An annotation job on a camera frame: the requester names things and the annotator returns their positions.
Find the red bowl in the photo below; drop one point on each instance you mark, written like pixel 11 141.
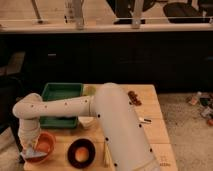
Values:
pixel 45 144

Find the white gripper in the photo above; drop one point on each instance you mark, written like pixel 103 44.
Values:
pixel 28 136

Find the green plastic tray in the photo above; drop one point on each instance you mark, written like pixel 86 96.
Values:
pixel 57 91

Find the black bowl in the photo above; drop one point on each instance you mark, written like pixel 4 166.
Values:
pixel 72 149

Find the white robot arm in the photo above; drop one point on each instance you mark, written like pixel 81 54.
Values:
pixel 125 136

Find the yellow green object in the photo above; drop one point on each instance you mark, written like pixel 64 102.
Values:
pixel 89 91

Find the grey towel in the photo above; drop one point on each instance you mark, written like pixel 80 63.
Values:
pixel 32 153

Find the orange round fruit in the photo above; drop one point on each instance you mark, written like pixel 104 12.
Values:
pixel 82 154

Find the clutter on floor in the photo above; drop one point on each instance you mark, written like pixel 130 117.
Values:
pixel 205 101

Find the brown food item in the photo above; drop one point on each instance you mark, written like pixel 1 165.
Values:
pixel 133 97

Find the black cabinet counter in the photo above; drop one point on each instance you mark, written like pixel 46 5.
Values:
pixel 170 60

